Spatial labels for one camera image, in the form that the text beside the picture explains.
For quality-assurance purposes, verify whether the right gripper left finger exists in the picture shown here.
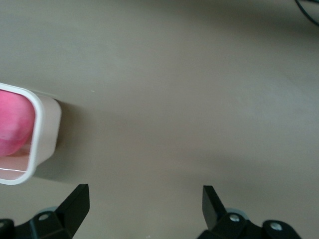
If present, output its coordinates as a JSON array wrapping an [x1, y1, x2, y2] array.
[[0, 184, 90, 239]]

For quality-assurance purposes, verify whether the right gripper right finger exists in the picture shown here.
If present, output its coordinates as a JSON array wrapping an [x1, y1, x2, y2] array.
[[196, 185, 303, 239]]

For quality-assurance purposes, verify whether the pink plush toy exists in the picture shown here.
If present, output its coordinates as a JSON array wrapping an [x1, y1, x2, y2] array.
[[0, 89, 36, 157]]

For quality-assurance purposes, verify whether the white plastic box base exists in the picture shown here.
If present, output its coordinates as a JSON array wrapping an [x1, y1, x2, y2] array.
[[0, 83, 62, 186]]

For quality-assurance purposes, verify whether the black looped floor cable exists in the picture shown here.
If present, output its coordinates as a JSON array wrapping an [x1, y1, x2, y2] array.
[[295, 0, 319, 26]]

